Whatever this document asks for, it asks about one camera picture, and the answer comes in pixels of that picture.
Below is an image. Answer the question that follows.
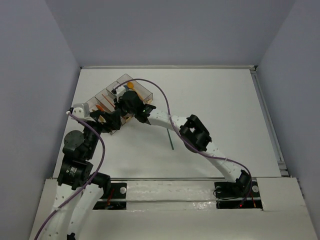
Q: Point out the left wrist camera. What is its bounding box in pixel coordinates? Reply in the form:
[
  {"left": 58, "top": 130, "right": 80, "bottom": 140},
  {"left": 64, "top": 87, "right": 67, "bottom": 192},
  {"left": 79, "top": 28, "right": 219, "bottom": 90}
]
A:
[{"left": 66, "top": 103, "right": 90, "bottom": 120}]

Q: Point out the orange spoon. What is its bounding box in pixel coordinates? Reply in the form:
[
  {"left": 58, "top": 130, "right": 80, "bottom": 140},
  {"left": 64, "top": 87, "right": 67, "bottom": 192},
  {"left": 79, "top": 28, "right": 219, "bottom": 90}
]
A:
[{"left": 126, "top": 81, "right": 144, "bottom": 100}]

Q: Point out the purple cable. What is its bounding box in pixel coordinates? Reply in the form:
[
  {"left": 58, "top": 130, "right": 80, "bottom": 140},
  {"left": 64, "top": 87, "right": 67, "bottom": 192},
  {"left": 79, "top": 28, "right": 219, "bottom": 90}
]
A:
[
  {"left": 112, "top": 78, "right": 252, "bottom": 208},
  {"left": 32, "top": 113, "right": 106, "bottom": 240}
]

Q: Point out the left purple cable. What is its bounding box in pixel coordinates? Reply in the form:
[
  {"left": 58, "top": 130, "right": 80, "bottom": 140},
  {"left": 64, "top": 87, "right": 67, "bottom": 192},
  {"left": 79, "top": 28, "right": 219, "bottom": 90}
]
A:
[{"left": 32, "top": 113, "right": 106, "bottom": 240}]

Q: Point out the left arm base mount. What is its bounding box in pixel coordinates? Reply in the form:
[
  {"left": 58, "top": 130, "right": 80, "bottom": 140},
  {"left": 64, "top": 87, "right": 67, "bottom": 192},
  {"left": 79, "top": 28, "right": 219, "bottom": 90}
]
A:
[{"left": 93, "top": 182, "right": 127, "bottom": 210}]

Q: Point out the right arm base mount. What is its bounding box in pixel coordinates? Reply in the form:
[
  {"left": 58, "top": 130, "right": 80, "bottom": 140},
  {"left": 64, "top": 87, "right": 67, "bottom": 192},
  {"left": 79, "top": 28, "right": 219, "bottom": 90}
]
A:
[{"left": 212, "top": 180, "right": 263, "bottom": 210}]

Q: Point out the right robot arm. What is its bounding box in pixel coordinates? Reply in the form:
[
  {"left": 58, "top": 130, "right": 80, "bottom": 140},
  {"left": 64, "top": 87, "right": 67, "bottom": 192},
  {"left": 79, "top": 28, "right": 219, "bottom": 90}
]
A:
[{"left": 111, "top": 89, "right": 252, "bottom": 196}]

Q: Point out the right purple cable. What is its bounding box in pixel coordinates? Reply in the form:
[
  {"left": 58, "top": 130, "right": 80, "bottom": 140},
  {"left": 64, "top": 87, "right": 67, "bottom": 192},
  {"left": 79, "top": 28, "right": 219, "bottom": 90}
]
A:
[{"left": 112, "top": 78, "right": 252, "bottom": 208}]

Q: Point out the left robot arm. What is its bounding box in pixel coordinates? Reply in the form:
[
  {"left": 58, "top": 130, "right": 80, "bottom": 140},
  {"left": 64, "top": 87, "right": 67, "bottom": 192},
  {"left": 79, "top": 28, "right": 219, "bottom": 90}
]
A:
[{"left": 34, "top": 106, "right": 121, "bottom": 240}]

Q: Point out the teal chopstick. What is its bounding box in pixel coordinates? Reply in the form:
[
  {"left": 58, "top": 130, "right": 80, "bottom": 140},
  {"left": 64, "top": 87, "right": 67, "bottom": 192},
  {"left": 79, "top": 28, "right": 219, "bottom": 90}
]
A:
[{"left": 166, "top": 129, "right": 175, "bottom": 150}]

